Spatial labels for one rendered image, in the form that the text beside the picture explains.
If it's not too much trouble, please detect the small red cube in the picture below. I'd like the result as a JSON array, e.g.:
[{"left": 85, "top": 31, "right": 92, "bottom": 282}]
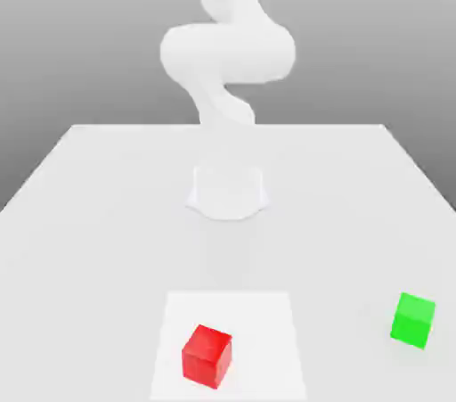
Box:
[{"left": 181, "top": 324, "right": 233, "bottom": 390}]

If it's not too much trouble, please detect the small green cube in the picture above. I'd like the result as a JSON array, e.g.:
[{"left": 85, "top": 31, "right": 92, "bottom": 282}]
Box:
[{"left": 389, "top": 291, "right": 436, "bottom": 351}]

